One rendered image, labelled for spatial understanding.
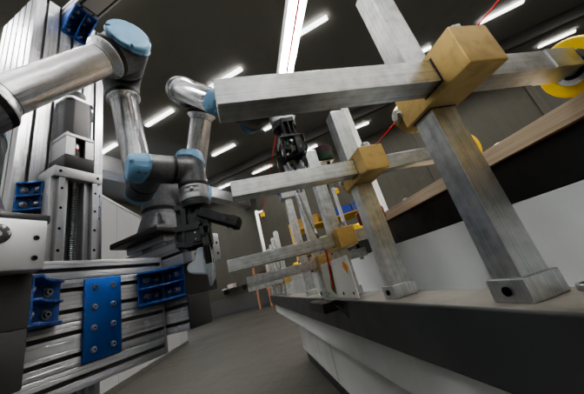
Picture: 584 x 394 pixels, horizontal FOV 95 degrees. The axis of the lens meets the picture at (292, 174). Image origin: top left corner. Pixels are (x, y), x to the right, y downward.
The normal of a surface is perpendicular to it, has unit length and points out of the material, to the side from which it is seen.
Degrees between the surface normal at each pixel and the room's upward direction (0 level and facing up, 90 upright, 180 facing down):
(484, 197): 90
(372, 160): 90
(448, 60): 90
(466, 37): 90
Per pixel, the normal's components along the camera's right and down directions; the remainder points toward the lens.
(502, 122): -0.41, -0.24
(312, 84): 0.14, -0.40
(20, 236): 0.88, -0.37
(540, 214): -0.96, 0.17
